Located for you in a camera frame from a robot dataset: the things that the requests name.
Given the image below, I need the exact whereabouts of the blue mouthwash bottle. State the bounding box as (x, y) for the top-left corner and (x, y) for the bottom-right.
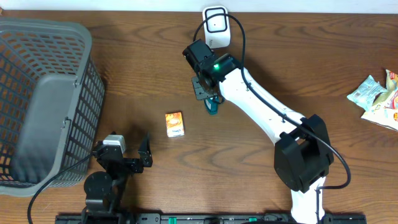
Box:
(204, 96), (219, 115)

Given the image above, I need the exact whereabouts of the orange small carton box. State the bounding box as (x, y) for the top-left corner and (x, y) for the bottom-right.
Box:
(165, 112), (185, 138)

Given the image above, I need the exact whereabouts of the teal wet wipes pack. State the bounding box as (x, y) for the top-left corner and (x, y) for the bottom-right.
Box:
(347, 75), (387, 111)

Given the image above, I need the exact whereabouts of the yellow snack bag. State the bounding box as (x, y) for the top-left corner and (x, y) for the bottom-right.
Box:
(361, 70), (397, 131)

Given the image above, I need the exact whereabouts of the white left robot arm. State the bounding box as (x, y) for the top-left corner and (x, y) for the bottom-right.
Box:
(81, 132), (153, 224)

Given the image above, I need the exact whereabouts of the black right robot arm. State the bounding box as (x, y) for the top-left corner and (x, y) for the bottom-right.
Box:
(183, 51), (334, 223)

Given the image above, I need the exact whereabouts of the white barcode scanner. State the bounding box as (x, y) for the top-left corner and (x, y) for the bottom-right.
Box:
(202, 6), (231, 49)

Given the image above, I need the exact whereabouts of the grey plastic basket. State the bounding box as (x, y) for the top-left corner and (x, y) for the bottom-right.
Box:
(1, 17), (105, 197)

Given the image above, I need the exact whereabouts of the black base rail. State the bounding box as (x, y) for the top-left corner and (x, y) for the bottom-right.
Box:
(55, 212), (368, 224)

